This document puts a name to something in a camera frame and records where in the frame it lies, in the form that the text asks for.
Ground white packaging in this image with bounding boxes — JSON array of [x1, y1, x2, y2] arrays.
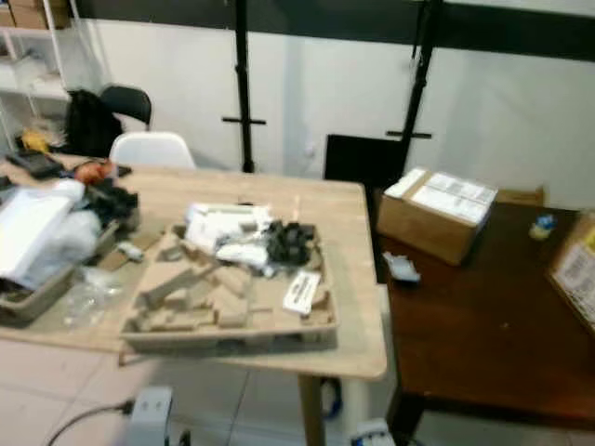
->
[[184, 202, 275, 270]]

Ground open cardboard rubbish box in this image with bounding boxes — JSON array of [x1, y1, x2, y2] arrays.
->
[[549, 212, 595, 335]]

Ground white plastic package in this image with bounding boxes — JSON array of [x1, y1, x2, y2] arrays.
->
[[0, 178, 89, 289]]

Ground black flat device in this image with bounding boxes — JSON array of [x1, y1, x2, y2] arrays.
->
[[5, 149, 66, 180]]

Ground small yellow object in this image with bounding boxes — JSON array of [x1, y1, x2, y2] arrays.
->
[[19, 128, 52, 154]]

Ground orange round object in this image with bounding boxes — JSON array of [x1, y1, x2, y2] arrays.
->
[[73, 158, 117, 184]]

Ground clear plastic bag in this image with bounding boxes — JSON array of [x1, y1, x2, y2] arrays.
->
[[60, 268, 122, 328]]

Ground black machine parts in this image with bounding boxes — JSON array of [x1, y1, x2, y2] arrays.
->
[[88, 181, 140, 229]]

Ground short white tube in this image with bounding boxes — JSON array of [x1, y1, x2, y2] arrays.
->
[[116, 242, 145, 261]]

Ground white plastic chair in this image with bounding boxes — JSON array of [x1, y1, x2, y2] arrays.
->
[[109, 131, 196, 170]]

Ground white metal shelf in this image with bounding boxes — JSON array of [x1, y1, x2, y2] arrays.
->
[[0, 0, 99, 140]]

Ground brown cardboard storage box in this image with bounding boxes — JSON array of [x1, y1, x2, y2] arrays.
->
[[0, 0, 71, 29]]

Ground light wooden table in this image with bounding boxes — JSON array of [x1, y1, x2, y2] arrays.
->
[[0, 153, 389, 446]]

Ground large pulp cardboard tray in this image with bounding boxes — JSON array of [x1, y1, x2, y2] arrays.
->
[[121, 218, 337, 352]]

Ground black stand pole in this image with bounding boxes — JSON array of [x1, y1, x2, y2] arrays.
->
[[221, 0, 266, 174], [386, 0, 443, 168]]

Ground black wheel motor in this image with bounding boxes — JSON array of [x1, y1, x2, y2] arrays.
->
[[265, 220, 315, 268]]

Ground white printed label box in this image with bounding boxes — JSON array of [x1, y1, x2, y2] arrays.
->
[[282, 269, 323, 317]]

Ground black flat panel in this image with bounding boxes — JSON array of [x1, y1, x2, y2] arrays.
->
[[324, 134, 405, 191]]

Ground small grey white gadget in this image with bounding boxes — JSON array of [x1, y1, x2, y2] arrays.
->
[[383, 251, 422, 284]]

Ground sealed labelled cardboard box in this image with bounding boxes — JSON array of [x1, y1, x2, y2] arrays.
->
[[377, 167, 498, 268]]

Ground dark brown wooden table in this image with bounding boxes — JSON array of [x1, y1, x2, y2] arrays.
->
[[372, 190, 595, 438]]

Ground flat brown cardboard box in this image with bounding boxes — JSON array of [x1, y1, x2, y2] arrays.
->
[[495, 186, 545, 207]]

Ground small white blue-capped bottle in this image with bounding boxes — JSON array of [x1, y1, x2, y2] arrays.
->
[[528, 214, 555, 243]]

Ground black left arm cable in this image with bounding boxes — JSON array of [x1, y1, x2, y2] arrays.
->
[[46, 400, 136, 446]]

